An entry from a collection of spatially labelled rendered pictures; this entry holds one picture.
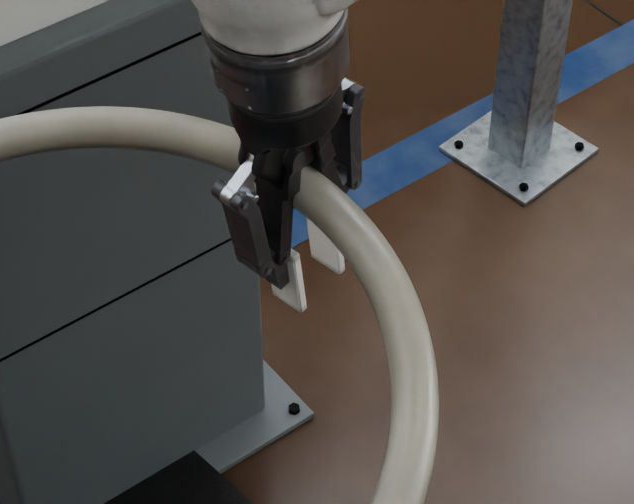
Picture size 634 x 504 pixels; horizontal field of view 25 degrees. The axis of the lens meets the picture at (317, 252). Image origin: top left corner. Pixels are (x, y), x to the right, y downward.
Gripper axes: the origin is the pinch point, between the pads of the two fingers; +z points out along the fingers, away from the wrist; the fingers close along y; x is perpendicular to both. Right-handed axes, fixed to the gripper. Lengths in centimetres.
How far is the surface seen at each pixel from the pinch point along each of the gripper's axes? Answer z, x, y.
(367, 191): 108, -59, -71
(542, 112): 100, -42, -97
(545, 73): 91, -42, -98
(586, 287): 108, -18, -77
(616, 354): 106, -7, -68
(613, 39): 117, -50, -134
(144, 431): 86, -44, -7
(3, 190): 32, -49, -3
